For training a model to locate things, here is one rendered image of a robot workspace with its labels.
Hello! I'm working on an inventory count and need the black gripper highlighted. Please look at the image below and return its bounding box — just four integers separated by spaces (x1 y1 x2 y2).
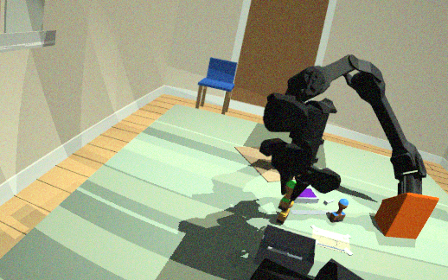
259 131 342 202

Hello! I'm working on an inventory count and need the yellow rubber stamp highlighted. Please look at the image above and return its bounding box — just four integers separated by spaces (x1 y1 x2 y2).
277 201 294 225

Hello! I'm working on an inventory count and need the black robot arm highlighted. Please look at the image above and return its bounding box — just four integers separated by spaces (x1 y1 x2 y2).
262 54 427 195

